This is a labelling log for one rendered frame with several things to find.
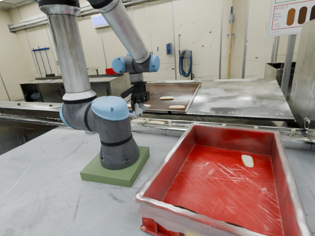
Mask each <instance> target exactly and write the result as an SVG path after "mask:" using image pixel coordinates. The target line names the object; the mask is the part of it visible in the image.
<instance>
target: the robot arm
mask: <svg viewBox="0 0 315 236"><path fill-rule="evenodd" d="M34 1H35V2H36V3H38V6H39V9H40V10H41V11H42V12H43V13H44V14H45V15H46V16H47V19H48V22H49V27H50V31H51V35H52V39H53V43H54V47H55V51H56V55H57V59H58V63H59V67H60V72H61V76H62V79H63V83H64V87H65V91H66V93H65V95H64V96H63V98H62V99H63V103H62V105H61V108H60V118H61V120H62V122H63V123H64V124H65V125H66V126H68V127H70V128H73V129H76V130H84V131H89V132H94V133H98V134H99V138H100V142H101V148H100V155H99V159H100V162H101V165H102V166H103V167H104V168H106V169H109V170H120V169H124V168H127V167H129V166H131V165H133V164H134V163H135V162H137V160H138V159H139V157H140V150H139V147H138V145H137V143H136V142H135V140H134V138H133V135H132V129H131V123H130V117H129V109H128V105H127V103H126V101H125V100H124V99H123V98H126V97H128V95H130V94H131V108H132V111H133V113H134V115H135V117H136V119H138V114H139V115H140V116H142V112H143V111H146V110H147V109H148V107H147V106H145V105H144V102H147V101H149V100H150V95H149V91H146V86H145V85H146V84H147V82H146V81H143V73H151V72H157V71H158V70H159V68H160V59H159V57H158V56H157V55H154V54H152V55H151V54H150V52H149V50H148V48H147V46H146V45H145V43H144V41H143V39H142V38H141V36H140V34H139V32H138V30H137V29H136V27H135V25H134V23H133V21H132V20H131V18H130V16H129V14H128V12H127V11H126V9H125V7H124V5H123V4H122V2H121V0H86V1H88V2H89V3H90V5H91V6H92V7H93V8H94V9H95V10H99V12H100V13H101V15H102V16H103V17H104V19H105V20H106V21H107V23H108V24H109V26H110V27H111V28H112V30H113V31H114V33H115V34H116V36H117V37H118V39H119V40H120V41H121V42H122V44H123V45H124V47H125V48H126V50H127V51H128V52H127V56H123V57H121V56H119V57H115V58H114V59H113V60H112V68H113V70H114V72H116V73H118V74H123V73H129V79H130V83H131V85H134V86H132V87H131V88H129V89H128V90H126V91H124V92H123V93H121V95H120V96H121V97H122V98H120V97H117V96H102V97H98V98H97V94H96V93H95V92H94V91H93V90H91V87H90V81H89V76H88V70H87V66H86V61H85V55H84V51H83V45H82V39H81V34H80V30H79V24H78V19H77V16H78V14H79V13H80V11H81V8H80V3H79V0H34Z"/></svg>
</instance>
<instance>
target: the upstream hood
mask: <svg viewBox="0 0 315 236"><path fill-rule="evenodd" d="M61 105H62V103H39V102H15V101H0V113H1V114H12V115H22V116H33V117H43V118H58V119H61V118H60V108H61Z"/></svg>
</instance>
